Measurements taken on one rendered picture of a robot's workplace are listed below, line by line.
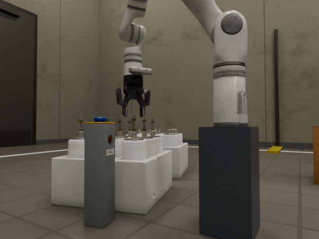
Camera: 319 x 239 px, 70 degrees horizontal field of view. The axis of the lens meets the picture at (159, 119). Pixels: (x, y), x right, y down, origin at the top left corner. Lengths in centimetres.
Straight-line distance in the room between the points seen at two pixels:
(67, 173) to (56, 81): 372
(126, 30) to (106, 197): 58
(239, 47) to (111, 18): 478
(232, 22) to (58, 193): 84
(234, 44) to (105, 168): 52
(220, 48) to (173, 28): 369
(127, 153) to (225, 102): 39
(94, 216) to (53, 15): 440
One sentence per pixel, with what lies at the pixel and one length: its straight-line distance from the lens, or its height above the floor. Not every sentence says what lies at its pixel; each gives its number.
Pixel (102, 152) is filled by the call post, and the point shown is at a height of 22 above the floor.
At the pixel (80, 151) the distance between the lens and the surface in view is 96.
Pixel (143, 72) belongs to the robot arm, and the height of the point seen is 49.
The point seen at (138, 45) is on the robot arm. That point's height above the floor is 61.
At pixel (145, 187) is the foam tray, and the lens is 81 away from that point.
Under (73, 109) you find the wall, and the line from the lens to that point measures 476.
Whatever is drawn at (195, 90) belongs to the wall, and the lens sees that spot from 387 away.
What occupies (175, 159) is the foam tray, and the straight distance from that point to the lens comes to 134.
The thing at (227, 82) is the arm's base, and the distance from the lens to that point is 67.
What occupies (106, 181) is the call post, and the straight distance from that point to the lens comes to 73.
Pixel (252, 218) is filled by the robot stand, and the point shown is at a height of 7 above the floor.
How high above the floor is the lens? 30
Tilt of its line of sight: 2 degrees up
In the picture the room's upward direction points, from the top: straight up
